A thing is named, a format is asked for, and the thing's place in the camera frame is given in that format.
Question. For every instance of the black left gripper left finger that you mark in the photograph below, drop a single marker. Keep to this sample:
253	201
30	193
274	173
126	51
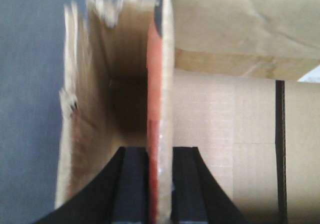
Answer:
117	195

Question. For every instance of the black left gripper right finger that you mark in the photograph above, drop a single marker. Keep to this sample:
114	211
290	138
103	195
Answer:
197	198

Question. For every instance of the brown cardboard box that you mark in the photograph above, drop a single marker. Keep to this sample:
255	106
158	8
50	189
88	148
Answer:
117	92
244	95

